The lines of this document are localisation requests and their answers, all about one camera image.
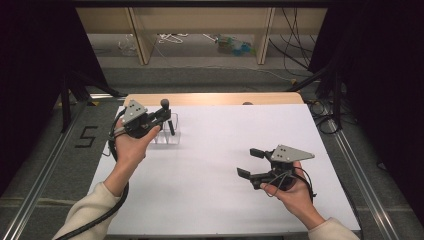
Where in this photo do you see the clear plastic divided organizer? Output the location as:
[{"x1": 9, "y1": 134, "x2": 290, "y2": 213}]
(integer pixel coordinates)
[{"x1": 145, "y1": 112, "x2": 182, "y2": 146}]

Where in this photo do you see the dark curtain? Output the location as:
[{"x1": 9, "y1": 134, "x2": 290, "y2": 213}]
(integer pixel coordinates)
[
  {"x1": 0, "y1": 5, "x2": 110, "y2": 198},
  {"x1": 307, "y1": 5, "x2": 424, "y2": 219}
]

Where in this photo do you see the white table sheet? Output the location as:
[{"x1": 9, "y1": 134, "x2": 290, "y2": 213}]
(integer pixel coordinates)
[{"x1": 87, "y1": 103, "x2": 362, "y2": 236}]

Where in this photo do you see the coiled black floor cable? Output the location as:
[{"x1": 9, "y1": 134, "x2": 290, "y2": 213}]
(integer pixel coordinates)
[{"x1": 305, "y1": 98, "x2": 342, "y2": 136}]

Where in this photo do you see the left hand-held gripper cable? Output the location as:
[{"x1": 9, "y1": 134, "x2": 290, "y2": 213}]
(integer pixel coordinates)
[{"x1": 54, "y1": 107, "x2": 132, "y2": 240}]

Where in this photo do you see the aluminium floor rail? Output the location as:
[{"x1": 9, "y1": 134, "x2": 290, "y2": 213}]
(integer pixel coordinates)
[
  {"x1": 327, "y1": 118, "x2": 402, "y2": 240},
  {"x1": 0, "y1": 93, "x2": 128, "y2": 240}
]

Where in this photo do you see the hanging black cable bundle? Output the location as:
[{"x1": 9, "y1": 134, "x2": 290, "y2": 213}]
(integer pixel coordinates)
[{"x1": 268, "y1": 7, "x2": 318, "y2": 80}]

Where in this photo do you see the light wooden shelf unit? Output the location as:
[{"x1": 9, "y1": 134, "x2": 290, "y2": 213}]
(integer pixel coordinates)
[{"x1": 75, "y1": 7, "x2": 328, "y2": 67}]

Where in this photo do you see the black metal stand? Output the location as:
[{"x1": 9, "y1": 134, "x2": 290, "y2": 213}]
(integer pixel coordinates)
[
  {"x1": 59, "y1": 70, "x2": 122, "y2": 135},
  {"x1": 285, "y1": 65, "x2": 345, "y2": 132}
]

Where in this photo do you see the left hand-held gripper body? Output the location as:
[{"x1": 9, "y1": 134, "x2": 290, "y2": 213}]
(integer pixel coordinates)
[{"x1": 117, "y1": 99, "x2": 158, "y2": 140}]

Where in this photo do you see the person's left hand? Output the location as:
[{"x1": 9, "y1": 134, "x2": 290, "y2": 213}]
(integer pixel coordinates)
[{"x1": 113, "y1": 124, "x2": 163, "y2": 171}]

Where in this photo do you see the colourful plastic toy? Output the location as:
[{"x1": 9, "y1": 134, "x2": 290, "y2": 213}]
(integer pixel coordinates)
[{"x1": 215, "y1": 33, "x2": 257, "y2": 57}]

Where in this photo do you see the person's right hand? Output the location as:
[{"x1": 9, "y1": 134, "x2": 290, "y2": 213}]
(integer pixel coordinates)
[{"x1": 259, "y1": 161, "x2": 327, "y2": 232}]

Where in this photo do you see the right hand-held gripper cable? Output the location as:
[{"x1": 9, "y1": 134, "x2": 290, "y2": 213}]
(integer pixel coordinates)
[{"x1": 262, "y1": 166, "x2": 318, "y2": 205}]

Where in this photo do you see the clear plastic bag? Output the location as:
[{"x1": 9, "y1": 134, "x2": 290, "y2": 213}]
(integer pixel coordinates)
[{"x1": 117, "y1": 33, "x2": 139, "y2": 57}]

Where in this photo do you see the hand-held gripper cable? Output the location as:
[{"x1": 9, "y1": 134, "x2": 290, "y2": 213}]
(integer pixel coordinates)
[
  {"x1": 262, "y1": 166, "x2": 318, "y2": 205},
  {"x1": 54, "y1": 107, "x2": 132, "y2": 240}
]

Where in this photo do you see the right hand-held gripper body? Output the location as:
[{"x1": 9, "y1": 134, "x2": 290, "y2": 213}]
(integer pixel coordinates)
[{"x1": 249, "y1": 144, "x2": 316, "y2": 192}]

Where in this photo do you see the black makeup brush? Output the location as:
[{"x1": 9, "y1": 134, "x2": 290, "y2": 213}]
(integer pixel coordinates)
[{"x1": 159, "y1": 98, "x2": 177, "y2": 137}]

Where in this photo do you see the white cord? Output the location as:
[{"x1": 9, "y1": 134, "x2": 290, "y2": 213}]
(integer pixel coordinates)
[{"x1": 157, "y1": 32, "x2": 190, "y2": 45}]

